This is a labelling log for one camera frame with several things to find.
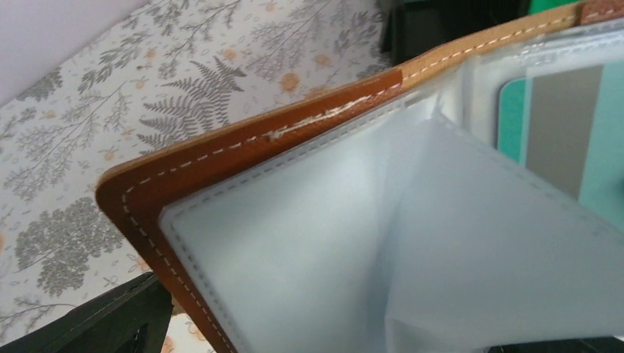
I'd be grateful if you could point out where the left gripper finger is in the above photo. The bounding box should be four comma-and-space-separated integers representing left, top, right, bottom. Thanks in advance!
1, 272, 173, 353

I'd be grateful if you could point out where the brown leather card holder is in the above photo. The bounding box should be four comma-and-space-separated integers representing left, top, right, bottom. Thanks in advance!
96, 1, 623, 352

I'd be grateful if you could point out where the teal credit card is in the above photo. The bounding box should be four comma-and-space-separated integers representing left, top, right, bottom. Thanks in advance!
497, 62, 623, 227

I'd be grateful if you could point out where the floral table mat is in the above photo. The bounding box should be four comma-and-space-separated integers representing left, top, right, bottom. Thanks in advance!
1, 1, 387, 344

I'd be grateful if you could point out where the black storage bin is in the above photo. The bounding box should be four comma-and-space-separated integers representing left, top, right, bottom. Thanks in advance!
380, 0, 530, 65

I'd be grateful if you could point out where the green storage bin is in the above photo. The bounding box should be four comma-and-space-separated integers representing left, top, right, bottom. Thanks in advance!
528, 0, 577, 15

